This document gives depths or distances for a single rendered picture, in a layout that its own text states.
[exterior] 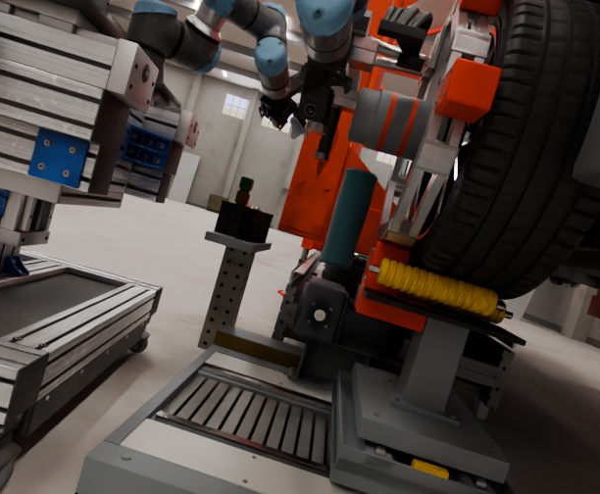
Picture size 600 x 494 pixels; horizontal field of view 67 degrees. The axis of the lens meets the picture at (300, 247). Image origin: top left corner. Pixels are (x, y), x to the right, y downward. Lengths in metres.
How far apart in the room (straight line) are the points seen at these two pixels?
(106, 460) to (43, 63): 0.68
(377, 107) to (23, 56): 0.69
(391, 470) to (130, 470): 0.48
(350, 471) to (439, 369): 0.31
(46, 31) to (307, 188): 0.93
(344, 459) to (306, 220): 0.84
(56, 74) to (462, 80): 0.67
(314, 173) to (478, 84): 0.86
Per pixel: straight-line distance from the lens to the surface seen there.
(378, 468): 0.99
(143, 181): 1.35
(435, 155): 0.87
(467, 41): 0.93
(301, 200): 1.56
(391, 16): 1.01
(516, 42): 0.91
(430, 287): 0.98
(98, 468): 0.92
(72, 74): 0.90
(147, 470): 0.90
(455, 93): 0.80
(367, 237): 1.56
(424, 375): 1.12
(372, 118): 1.08
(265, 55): 1.13
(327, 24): 0.66
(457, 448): 1.03
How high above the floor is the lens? 0.56
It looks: 3 degrees down
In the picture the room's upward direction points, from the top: 16 degrees clockwise
